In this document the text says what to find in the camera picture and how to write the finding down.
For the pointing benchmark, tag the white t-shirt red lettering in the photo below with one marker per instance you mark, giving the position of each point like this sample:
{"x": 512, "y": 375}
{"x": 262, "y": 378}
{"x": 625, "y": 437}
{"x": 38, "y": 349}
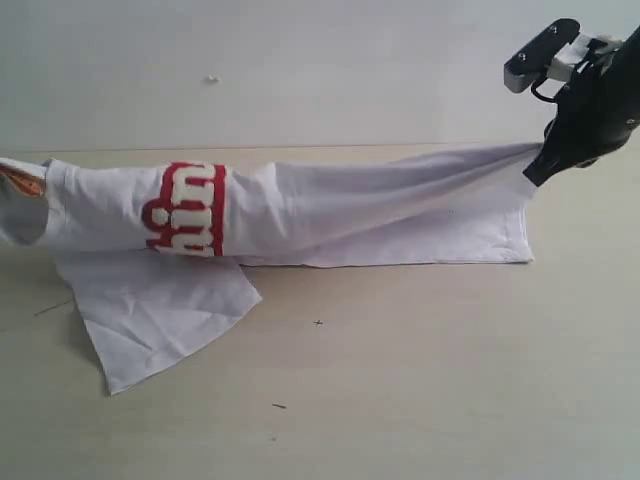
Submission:
{"x": 155, "y": 256}

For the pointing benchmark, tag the orange clothing tag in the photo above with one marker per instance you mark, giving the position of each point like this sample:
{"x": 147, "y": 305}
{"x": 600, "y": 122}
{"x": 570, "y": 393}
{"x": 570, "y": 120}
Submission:
{"x": 25, "y": 183}

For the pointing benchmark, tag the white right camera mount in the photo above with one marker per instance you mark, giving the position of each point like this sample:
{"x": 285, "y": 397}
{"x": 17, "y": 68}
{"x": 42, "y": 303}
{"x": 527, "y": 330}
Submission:
{"x": 568, "y": 59}

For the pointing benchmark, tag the right wrist camera black silver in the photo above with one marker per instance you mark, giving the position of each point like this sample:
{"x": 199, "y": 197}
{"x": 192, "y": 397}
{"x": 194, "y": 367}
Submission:
{"x": 531, "y": 62}

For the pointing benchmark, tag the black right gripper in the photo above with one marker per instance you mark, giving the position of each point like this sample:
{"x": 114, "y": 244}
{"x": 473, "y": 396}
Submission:
{"x": 597, "y": 112}

